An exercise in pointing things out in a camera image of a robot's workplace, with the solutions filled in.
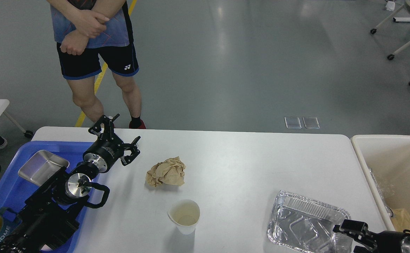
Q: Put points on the aluminium foil tray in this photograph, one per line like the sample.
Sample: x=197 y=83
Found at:
x=305 y=225

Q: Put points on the person in patterned shirt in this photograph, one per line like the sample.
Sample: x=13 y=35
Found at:
x=86 y=31

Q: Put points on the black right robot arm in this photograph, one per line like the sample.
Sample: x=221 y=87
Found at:
x=370 y=242

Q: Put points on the blue plastic tray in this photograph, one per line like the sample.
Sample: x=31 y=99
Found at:
x=14 y=190

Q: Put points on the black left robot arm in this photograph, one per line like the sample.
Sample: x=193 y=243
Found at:
x=49 y=217

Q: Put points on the crumpled brown paper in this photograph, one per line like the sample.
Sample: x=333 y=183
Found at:
x=170 y=171

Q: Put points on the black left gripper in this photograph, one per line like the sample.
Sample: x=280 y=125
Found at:
x=107 y=149

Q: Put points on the beige plastic bin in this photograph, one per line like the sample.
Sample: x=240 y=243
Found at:
x=385 y=162

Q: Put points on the square stainless steel tin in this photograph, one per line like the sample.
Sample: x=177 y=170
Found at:
x=41 y=166

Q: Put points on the white paper cup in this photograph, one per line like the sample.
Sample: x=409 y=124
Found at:
x=185 y=214

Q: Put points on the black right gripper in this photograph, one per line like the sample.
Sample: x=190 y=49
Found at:
x=383 y=242

